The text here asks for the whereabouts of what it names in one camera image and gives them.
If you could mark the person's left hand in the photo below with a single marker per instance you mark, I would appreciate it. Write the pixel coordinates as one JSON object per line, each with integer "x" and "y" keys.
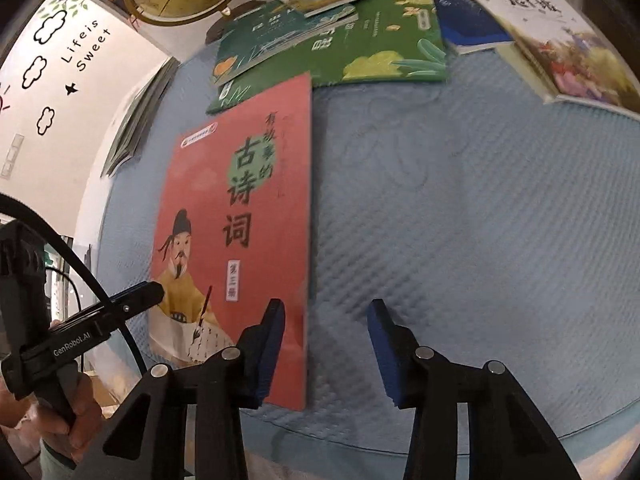
{"x": 85, "y": 430}

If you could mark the white wall switch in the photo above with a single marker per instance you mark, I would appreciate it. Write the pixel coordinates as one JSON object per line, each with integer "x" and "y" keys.
{"x": 12, "y": 155}

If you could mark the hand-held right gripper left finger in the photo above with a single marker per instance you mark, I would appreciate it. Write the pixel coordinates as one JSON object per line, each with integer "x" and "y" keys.
{"x": 267, "y": 355}

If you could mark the person's left forearm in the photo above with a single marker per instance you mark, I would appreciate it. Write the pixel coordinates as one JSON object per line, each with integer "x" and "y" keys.
{"x": 52, "y": 465}

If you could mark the light blue textured mat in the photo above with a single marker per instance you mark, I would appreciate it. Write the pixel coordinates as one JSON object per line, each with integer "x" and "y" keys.
{"x": 450, "y": 210}

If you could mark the black cloud wall decal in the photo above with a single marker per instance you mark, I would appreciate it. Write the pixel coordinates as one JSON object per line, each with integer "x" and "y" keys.
{"x": 47, "y": 120}
{"x": 35, "y": 70}
{"x": 50, "y": 25}

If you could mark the white rabbit picture book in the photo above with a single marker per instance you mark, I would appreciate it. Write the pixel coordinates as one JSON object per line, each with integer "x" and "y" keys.
{"x": 570, "y": 55}

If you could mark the coral red poetry book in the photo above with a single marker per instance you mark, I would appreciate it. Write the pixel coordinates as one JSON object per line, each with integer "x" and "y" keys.
{"x": 260, "y": 260}

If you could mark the pile of stacked books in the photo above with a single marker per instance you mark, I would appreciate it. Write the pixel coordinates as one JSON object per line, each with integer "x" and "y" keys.
{"x": 135, "y": 120}

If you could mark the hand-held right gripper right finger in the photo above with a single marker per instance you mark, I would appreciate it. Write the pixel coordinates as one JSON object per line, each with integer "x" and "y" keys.
{"x": 387, "y": 355}

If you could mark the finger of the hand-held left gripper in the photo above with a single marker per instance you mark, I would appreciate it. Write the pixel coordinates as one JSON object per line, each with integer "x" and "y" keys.
{"x": 140, "y": 297}

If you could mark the dark blue book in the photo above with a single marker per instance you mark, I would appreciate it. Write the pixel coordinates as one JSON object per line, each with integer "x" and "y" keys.
{"x": 465, "y": 20}

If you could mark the red sun wall decal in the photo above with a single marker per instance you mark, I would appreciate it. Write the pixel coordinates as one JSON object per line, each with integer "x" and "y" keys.
{"x": 4, "y": 100}

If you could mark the bright green leafy book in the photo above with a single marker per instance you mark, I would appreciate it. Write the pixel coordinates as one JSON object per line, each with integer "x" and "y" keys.
{"x": 380, "y": 45}

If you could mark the dark green book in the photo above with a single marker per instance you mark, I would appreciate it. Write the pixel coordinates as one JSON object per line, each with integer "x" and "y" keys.
{"x": 260, "y": 35}

